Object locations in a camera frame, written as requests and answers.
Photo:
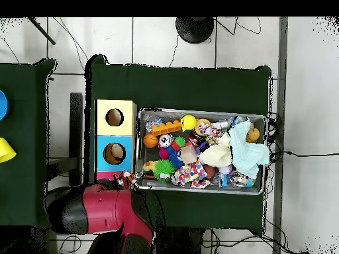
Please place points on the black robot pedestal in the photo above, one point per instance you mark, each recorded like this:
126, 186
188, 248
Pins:
180, 243

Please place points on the yellow cup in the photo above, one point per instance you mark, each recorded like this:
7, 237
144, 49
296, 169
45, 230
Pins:
5, 150

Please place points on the tiger plush toy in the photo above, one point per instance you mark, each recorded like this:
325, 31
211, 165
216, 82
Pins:
126, 179

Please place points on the black upright panel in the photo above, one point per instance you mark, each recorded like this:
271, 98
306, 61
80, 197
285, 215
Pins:
76, 132

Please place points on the dark green side tablecloth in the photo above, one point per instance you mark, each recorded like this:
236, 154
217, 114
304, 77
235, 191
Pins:
23, 172

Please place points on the orange toy basketball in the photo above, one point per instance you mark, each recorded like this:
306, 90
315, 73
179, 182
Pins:
150, 140

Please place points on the blue cup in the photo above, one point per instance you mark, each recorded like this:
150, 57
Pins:
3, 105

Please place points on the silver mesh bin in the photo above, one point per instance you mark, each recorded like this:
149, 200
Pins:
151, 156

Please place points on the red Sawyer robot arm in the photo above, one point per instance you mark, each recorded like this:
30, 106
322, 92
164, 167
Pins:
106, 211

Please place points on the orange toy block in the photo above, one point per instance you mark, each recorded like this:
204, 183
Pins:
165, 128

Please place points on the mint green cloth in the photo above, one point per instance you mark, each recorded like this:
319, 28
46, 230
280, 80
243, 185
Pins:
249, 153

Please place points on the beige cardboard block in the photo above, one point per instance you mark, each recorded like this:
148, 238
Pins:
188, 154

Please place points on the cream white cloth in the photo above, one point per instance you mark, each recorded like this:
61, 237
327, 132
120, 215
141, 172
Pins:
217, 154

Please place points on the black round stand base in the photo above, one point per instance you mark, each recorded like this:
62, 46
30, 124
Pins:
194, 29

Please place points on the yellow ball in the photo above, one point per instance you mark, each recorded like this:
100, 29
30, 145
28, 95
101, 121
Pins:
189, 122

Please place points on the black rod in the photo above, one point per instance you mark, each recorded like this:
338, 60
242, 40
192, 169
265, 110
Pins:
42, 31

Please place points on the wooden three-hole box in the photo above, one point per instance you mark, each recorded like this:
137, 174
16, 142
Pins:
106, 158

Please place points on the polka dot cloth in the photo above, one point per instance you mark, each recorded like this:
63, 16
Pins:
190, 173

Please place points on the green spiky ball toy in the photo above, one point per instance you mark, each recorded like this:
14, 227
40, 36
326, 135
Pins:
163, 168

